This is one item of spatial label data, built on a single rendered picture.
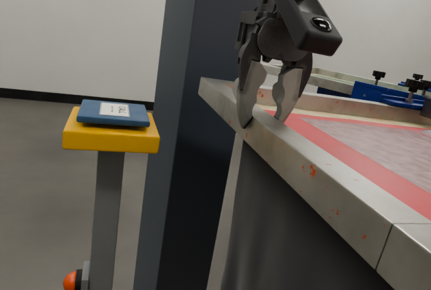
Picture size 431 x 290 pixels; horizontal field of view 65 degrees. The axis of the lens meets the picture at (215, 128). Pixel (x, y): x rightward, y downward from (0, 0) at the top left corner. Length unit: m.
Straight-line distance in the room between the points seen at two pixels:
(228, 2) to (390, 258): 0.70
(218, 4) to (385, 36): 4.88
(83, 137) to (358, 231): 0.36
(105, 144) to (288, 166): 0.26
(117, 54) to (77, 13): 0.60
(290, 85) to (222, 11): 0.43
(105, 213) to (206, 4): 0.50
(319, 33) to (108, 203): 0.40
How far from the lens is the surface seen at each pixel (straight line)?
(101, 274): 0.67
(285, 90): 0.46
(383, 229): 0.26
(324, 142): 0.55
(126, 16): 4.21
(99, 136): 0.49
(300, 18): 0.39
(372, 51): 5.52
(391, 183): 0.46
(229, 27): 0.86
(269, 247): 0.61
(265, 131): 0.41
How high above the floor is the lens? 1.11
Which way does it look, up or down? 16 degrees down
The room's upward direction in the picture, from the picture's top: 10 degrees clockwise
